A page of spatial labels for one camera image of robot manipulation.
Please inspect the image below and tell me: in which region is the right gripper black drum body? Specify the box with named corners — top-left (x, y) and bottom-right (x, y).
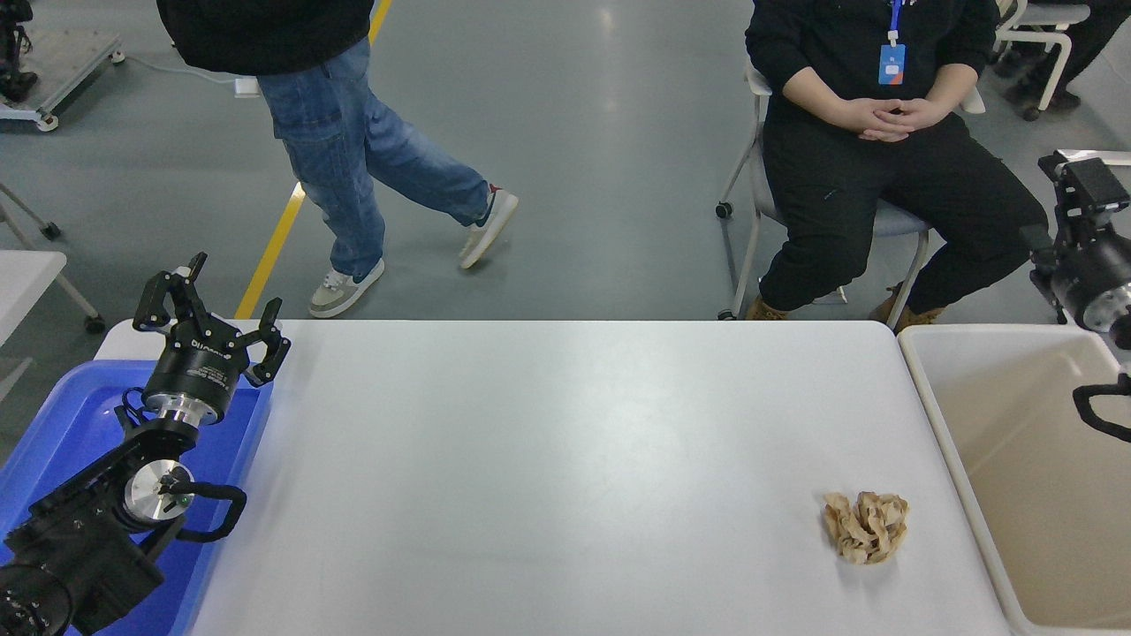
top-left (1051, 237), bottom-right (1131, 329)

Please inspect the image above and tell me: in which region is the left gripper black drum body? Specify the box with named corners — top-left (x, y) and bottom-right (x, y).
top-left (143, 319), bottom-right (253, 416)

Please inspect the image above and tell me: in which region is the tan paper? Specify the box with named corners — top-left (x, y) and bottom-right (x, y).
top-left (823, 491), bottom-right (910, 566)

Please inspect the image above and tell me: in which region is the seated person's left hand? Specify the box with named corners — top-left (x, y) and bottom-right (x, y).
top-left (894, 97), bottom-right (959, 136)

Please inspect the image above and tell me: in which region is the seated person's right hand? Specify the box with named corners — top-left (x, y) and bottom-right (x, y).
top-left (831, 95), bottom-right (911, 144)

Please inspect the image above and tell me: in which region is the white floor bar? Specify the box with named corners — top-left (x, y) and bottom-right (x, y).
top-left (1055, 148), bottom-right (1131, 167)

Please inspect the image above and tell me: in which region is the grey caster leg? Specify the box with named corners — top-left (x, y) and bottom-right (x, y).
top-left (0, 181), bottom-right (65, 241)
top-left (53, 270), bottom-right (109, 335)

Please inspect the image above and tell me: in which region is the blue plastic tray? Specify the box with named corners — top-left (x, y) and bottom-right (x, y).
top-left (0, 356), bottom-right (277, 636)

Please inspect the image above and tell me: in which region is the white side table top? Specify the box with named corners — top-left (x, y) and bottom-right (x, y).
top-left (0, 250), bottom-right (68, 348)

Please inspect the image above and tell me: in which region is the background person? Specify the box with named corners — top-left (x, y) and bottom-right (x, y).
top-left (998, 0), bottom-right (1131, 114)

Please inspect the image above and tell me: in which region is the white background chair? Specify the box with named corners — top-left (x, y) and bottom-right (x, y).
top-left (995, 0), bottom-right (1095, 123)

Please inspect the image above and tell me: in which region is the large pale plastic bin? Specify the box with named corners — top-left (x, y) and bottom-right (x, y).
top-left (898, 323), bottom-right (1131, 636)

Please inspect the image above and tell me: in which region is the seated person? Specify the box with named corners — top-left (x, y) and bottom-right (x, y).
top-left (745, 0), bottom-right (1051, 335)

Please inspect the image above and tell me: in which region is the standing person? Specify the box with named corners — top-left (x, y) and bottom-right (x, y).
top-left (156, 0), bottom-right (520, 320)

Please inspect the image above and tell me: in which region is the metal platform cart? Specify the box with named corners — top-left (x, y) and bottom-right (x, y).
top-left (0, 29), bottom-right (126, 133)

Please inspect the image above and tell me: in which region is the white grey office chair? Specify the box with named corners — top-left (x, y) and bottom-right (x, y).
top-left (712, 60), bottom-right (989, 329)

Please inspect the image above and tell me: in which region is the black machine on cart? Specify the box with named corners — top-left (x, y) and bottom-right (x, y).
top-left (0, 0), bottom-right (40, 103)

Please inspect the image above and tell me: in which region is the blue lanyard badge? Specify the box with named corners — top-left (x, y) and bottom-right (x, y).
top-left (877, 0), bottom-right (908, 87)

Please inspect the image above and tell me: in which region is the white floor cable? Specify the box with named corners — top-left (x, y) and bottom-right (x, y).
top-left (124, 55), bottom-right (238, 87)

